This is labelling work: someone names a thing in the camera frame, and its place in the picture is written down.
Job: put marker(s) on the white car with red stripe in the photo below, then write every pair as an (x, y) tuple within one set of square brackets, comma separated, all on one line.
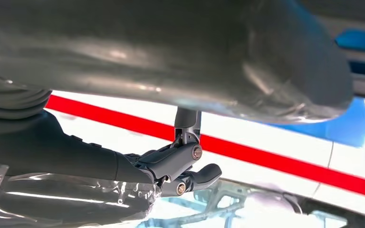
[(264, 157)]

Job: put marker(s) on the blue metal shelf rack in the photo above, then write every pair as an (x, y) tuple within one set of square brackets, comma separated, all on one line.
[(343, 126)]

